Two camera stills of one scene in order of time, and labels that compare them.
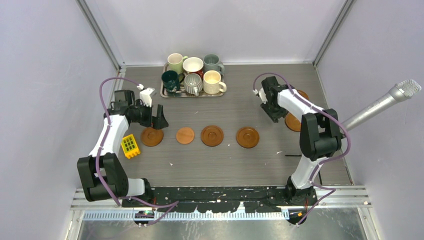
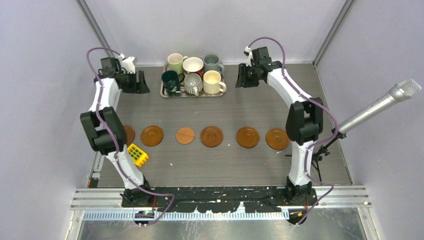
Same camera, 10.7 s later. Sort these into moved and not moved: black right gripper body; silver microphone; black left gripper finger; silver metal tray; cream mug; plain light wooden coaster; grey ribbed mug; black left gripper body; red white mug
Moved: black left gripper body; black right gripper body; black left gripper finger
Not moved: grey ribbed mug; red white mug; plain light wooden coaster; cream mug; silver metal tray; silver microphone
